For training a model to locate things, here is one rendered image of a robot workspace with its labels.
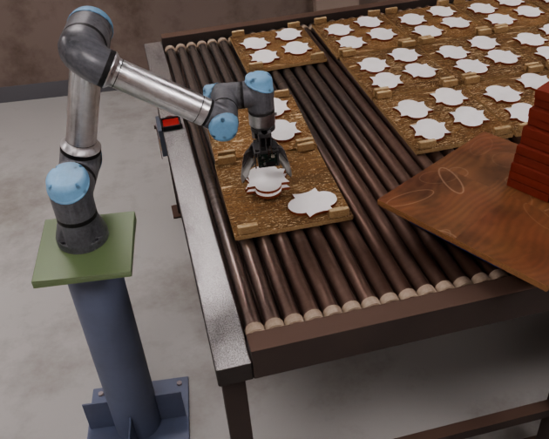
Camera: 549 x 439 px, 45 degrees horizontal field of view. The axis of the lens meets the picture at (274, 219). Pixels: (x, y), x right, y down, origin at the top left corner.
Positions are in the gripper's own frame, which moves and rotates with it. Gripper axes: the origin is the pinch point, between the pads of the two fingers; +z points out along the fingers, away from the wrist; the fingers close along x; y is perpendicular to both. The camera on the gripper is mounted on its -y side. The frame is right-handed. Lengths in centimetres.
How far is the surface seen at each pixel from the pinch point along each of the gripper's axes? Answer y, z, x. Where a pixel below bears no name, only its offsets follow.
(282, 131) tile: -32.1, 2.5, 10.0
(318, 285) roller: 45.0, 5.3, 7.1
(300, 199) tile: 10.0, 2.5, 8.7
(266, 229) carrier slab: 20.8, 3.5, -3.2
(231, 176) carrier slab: -9.5, 3.6, -10.3
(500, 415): 48, 70, 64
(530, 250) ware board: 57, -7, 57
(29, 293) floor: -77, 97, -110
